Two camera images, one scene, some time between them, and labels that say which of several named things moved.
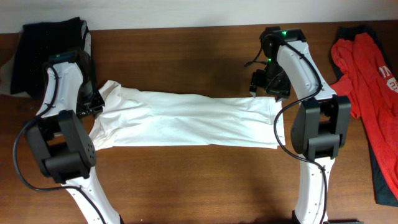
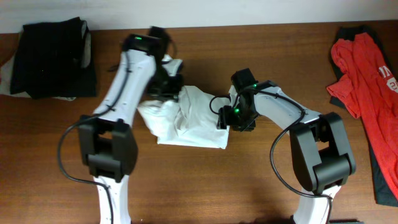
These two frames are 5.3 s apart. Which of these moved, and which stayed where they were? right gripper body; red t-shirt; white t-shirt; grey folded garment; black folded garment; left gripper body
Moved: left gripper body; white t-shirt; right gripper body
Stayed: black folded garment; grey folded garment; red t-shirt
